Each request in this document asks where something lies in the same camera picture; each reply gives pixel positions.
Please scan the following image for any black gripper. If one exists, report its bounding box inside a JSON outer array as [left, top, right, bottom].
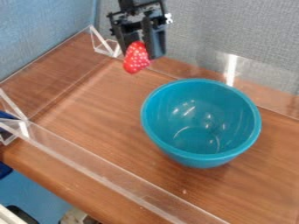
[[107, 0, 174, 60]]

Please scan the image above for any red toy strawberry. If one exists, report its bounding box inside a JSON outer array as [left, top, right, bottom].
[[123, 41, 151, 74]]

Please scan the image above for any blue plastic bowl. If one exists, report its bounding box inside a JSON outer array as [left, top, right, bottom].
[[140, 79, 262, 169]]

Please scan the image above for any clear acrylic back barrier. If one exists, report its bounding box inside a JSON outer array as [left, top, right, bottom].
[[88, 24, 299, 120]]

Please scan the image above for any clear acrylic barrier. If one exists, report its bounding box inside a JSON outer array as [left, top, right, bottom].
[[0, 121, 229, 224], [88, 24, 299, 120]]

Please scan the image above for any clear acrylic front barrier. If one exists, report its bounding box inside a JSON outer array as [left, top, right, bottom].
[[0, 121, 229, 224]]

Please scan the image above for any dark blue object at left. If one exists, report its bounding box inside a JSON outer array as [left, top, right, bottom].
[[0, 109, 18, 180]]

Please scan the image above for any black object bottom left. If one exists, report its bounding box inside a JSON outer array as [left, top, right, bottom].
[[6, 205, 40, 224]]

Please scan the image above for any clear acrylic corner bracket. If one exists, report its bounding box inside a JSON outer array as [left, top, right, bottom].
[[88, 25, 123, 58]]

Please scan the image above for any clear acrylic left bracket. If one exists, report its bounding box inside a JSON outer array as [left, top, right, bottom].
[[0, 88, 30, 145]]

